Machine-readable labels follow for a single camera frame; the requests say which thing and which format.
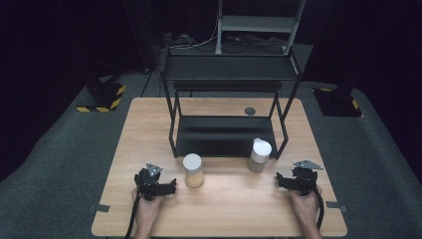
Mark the dark power strip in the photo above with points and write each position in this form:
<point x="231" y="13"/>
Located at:
<point x="175" y="40"/>

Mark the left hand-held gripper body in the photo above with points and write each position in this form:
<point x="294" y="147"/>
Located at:
<point x="148" y="184"/>

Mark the yellow spice jar white lid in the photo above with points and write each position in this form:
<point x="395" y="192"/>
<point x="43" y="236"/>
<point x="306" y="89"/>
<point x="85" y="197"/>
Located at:
<point x="193" y="172"/>

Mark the beige spice jar white lid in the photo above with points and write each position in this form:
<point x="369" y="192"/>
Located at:
<point x="259" y="156"/>

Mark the person's left hand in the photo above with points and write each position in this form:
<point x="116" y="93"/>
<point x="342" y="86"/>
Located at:
<point x="148" y="206"/>

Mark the grey metal stand frame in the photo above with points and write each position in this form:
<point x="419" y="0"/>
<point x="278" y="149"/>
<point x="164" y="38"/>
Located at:
<point x="257" y="24"/>

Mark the dark round table grommet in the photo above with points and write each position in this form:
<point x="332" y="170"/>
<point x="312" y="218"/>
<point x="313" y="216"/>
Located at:
<point x="250" y="111"/>

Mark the person's right hand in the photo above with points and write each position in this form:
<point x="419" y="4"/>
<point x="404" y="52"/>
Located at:
<point x="306" y="206"/>

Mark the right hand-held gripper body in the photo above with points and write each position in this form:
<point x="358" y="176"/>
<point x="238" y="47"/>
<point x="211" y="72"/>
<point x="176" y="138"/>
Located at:
<point x="304" y="181"/>

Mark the yellow-black striped stand base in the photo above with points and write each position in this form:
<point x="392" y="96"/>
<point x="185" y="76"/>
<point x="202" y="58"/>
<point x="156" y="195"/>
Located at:
<point x="337" y="103"/>
<point x="105" y="96"/>

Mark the black metal shelf rack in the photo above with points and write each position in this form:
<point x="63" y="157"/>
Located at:
<point x="225" y="134"/>

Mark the grey tape strip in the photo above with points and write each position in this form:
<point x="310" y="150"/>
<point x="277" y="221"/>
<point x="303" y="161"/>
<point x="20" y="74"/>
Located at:
<point x="336" y="205"/>
<point x="99" y="208"/>

